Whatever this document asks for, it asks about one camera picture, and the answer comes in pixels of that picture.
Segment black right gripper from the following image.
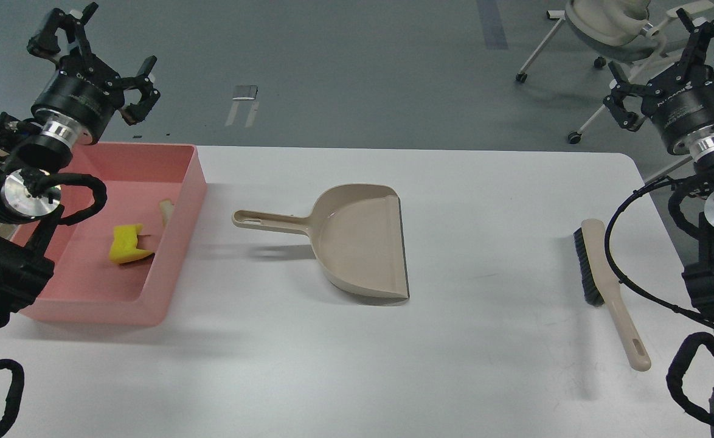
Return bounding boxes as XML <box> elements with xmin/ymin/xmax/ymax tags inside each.
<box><xmin>603</xmin><ymin>7</ymin><xmax>714</xmax><ymax>156</ymax></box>

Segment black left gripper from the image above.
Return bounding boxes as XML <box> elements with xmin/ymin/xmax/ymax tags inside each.
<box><xmin>27</xmin><ymin>2</ymin><xmax>161</xmax><ymax>145</ymax></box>

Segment white bread slice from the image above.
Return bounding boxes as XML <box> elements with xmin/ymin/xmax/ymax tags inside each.
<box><xmin>159</xmin><ymin>198</ymin><xmax>175</xmax><ymax>228</ymax></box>

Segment yellow sponge piece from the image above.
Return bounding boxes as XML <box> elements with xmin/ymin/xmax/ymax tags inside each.
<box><xmin>108</xmin><ymin>223</ymin><xmax>154</xmax><ymax>265</ymax></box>

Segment beige hand brush black bristles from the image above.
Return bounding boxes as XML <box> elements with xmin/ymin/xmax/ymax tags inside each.
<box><xmin>573</xmin><ymin>218</ymin><xmax>652</xmax><ymax>372</ymax></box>

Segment beige plastic dustpan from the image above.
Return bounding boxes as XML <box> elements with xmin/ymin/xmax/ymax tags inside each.
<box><xmin>232</xmin><ymin>184</ymin><xmax>410</xmax><ymax>300</ymax></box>

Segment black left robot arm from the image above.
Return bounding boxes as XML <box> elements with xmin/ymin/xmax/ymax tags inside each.
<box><xmin>0</xmin><ymin>2</ymin><xmax>161</xmax><ymax>328</ymax></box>

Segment pink plastic bin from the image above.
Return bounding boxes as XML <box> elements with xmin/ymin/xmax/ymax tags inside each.
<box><xmin>21</xmin><ymin>142</ymin><xmax>207</xmax><ymax>326</ymax></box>

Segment white office chair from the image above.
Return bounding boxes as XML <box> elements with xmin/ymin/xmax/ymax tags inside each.
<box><xmin>516</xmin><ymin>1</ymin><xmax>714</xmax><ymax>150</ymax></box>

